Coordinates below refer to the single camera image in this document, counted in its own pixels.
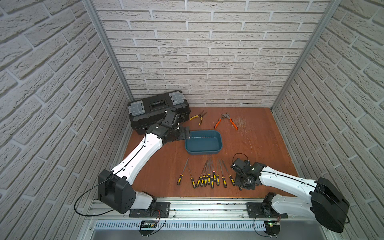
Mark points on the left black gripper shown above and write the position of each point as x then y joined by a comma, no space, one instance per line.
182,133

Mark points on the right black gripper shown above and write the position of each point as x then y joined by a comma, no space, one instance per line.
238,184

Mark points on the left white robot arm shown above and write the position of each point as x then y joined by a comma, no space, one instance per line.
115,186

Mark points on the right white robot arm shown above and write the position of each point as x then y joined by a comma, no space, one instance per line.
314,199

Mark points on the teal plastic storage box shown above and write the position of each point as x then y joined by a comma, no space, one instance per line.
207,142

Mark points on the leftmost flat file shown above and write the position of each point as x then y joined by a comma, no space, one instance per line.
182,173

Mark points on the black plastic toolbox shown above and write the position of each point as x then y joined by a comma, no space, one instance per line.
145,112

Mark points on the right controller board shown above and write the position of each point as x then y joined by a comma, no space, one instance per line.
272,228

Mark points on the controller board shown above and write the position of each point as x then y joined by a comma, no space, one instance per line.
148,228
272,228

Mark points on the left controller board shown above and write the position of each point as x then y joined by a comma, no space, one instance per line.
148,228

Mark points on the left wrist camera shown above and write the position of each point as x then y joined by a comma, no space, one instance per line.
171,119

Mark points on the yellow handled pliers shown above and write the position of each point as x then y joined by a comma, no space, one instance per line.
199,116

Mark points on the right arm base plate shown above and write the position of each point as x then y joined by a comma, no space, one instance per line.
261,210

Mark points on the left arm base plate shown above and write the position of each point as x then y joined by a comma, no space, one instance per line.
158,210

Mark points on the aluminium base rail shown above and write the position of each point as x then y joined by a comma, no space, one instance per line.
197,215

